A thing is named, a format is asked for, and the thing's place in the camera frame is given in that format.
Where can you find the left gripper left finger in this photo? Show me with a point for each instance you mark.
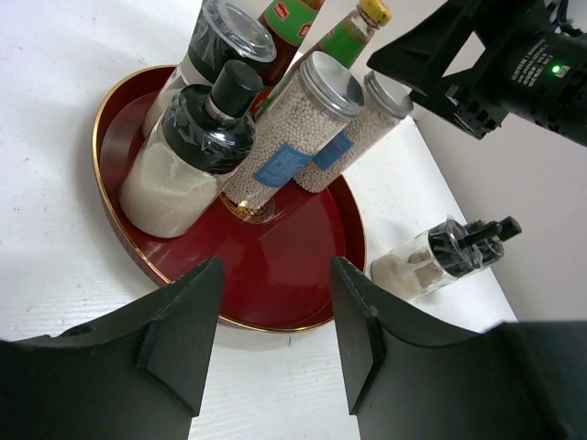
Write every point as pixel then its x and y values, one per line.
pixel 136 373

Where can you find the silver lid white beads jar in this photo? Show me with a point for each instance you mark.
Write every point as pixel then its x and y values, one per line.
pixel 317 102

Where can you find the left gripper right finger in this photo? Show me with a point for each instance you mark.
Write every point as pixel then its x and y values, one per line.
pixel 409 375

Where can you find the ketchup bottle yellow cap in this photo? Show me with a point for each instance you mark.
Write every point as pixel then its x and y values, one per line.
pixel 288 22
pixel 349 37

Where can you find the beige spice grinder black cap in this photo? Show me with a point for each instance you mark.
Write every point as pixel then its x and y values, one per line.
pixel 442 255

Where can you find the white salt grinder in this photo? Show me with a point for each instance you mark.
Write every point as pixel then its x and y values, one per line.
pixel 223 31
pixel 195 148

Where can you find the red round tray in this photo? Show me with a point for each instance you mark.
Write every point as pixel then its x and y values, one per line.
pixel 276 260

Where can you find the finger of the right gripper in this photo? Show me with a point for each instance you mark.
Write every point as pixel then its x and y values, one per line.
pixel 438 59

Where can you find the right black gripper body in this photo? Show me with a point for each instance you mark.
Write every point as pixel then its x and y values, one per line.
pixel 533 67

